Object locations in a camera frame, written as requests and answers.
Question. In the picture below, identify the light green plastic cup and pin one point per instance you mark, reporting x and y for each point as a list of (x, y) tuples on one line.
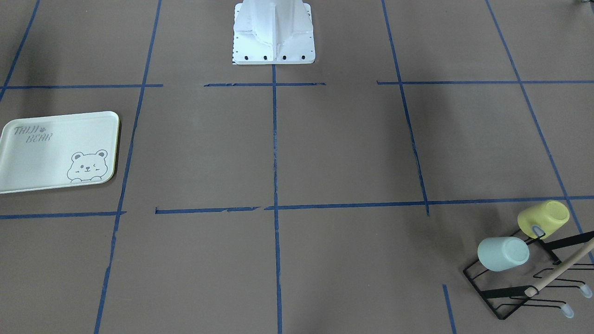
[(502, 253)]

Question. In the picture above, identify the white bear serving tray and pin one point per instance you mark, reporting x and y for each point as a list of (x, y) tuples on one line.
[(52, 152)]

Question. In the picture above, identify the yellow plastic cup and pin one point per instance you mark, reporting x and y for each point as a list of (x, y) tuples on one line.
[(543, 219)]

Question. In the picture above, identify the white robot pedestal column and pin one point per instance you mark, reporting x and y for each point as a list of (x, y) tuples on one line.
[(273, 32)]

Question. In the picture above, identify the black wire cup rack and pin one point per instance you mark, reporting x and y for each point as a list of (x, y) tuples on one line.
[(504, 292)]

